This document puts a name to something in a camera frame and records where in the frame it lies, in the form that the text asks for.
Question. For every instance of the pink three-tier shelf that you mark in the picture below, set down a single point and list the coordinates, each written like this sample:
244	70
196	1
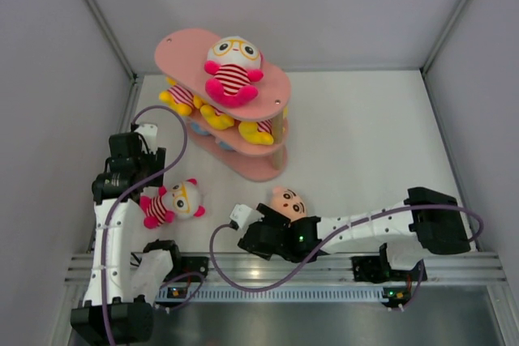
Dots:
181	56

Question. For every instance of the white plush on top shelf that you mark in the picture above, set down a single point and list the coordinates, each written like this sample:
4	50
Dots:
235	65

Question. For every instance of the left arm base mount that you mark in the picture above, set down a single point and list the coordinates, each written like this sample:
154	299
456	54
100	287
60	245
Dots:
193	275

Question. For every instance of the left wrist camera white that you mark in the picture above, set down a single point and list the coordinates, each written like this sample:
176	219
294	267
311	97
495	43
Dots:
148	133

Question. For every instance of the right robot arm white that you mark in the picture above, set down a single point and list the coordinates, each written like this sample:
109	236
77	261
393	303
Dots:
425	224

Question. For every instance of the perforated cable tray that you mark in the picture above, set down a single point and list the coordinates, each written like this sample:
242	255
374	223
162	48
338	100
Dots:
292	294

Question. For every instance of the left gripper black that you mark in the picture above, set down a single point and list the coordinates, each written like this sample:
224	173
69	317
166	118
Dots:
156	161

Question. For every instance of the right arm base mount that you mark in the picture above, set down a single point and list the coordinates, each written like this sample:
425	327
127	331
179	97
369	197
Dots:
375	270

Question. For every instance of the blue-shorts plush on shelf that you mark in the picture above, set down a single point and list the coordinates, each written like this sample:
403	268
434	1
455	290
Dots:
224	146
199	130

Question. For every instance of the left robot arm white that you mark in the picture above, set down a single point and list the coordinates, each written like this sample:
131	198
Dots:
117	306

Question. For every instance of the blue-shorts plush on bottom shelf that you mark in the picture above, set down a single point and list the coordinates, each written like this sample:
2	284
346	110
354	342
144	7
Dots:
199	130

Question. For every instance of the yellow plush toy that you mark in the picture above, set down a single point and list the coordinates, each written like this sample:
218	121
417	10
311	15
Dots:
179	99
215	118

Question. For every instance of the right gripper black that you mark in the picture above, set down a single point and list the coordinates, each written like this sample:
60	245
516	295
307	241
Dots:
272	215

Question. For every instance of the aluminium frame rail front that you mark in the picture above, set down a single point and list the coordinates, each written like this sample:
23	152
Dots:
474	268

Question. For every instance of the white plush, yellow glasses, table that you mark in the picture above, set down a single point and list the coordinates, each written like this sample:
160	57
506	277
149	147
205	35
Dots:
182	201

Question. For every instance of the peach-faced plush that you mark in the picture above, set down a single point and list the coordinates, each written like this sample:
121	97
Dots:
288	203

